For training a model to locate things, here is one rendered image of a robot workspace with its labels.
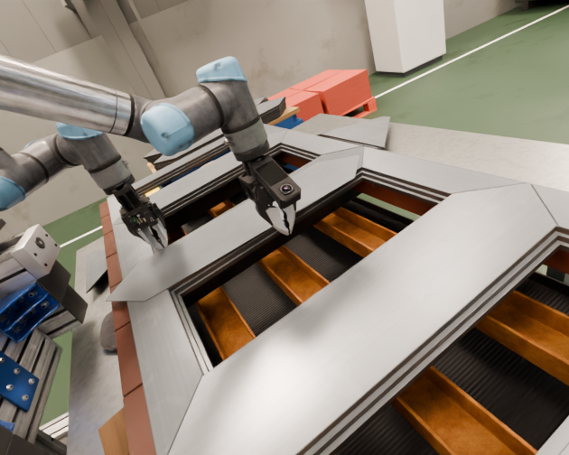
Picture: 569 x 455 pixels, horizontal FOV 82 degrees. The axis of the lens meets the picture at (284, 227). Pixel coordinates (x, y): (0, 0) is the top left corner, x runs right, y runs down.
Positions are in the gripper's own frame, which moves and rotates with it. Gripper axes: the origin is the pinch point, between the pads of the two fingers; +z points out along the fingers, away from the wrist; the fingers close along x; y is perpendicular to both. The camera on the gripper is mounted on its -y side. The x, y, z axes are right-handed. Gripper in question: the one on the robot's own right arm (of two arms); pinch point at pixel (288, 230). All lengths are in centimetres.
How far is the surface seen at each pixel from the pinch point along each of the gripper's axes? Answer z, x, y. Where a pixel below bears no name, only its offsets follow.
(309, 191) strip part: 0.8, -13.0, 10.8
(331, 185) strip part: 0.8, -17.8, 7.8
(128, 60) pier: -44, -34, 381
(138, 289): 0.7, 33.9, 14.0
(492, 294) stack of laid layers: 2.1, -11.6, -37.5
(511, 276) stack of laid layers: 1.9, -15.8, -37.5
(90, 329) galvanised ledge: 17, 56, 38
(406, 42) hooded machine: 48, -321, 264
